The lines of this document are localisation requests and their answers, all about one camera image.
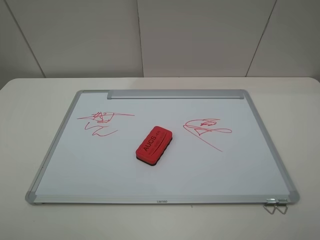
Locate metal hanging clip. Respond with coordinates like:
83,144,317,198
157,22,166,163
263,198,277,215
275,198,288,215

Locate grey aluminium pen tray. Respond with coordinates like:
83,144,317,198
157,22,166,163
107,89,245,100

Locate white whiteboard with aluminium frame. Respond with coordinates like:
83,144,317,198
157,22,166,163
25,90,300,205

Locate left metal hanging clip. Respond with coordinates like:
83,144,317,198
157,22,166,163
263,198,277,215

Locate right metal hanging clip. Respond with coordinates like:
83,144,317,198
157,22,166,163
275,198,288,215

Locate red whiteboard eraser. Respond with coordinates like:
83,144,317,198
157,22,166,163
135,126,173,166

